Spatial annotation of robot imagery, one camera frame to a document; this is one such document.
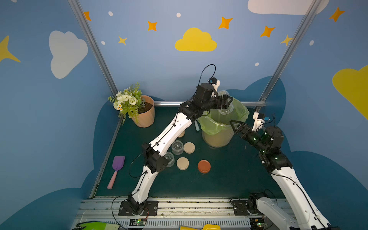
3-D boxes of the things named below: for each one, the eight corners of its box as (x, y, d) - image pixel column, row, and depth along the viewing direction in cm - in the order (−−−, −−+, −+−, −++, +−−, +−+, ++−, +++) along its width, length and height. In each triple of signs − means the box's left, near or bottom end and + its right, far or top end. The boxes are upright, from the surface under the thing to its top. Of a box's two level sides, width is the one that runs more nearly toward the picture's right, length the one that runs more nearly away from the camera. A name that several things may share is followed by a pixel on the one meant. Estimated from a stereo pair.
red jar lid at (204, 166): (198, 173, 88) (198, 172, 87) (197, 161, 94) (197, 159, 92) (211, 173, 89) (211, 172, 87) (209, 161, 94) (210, 159, 92)
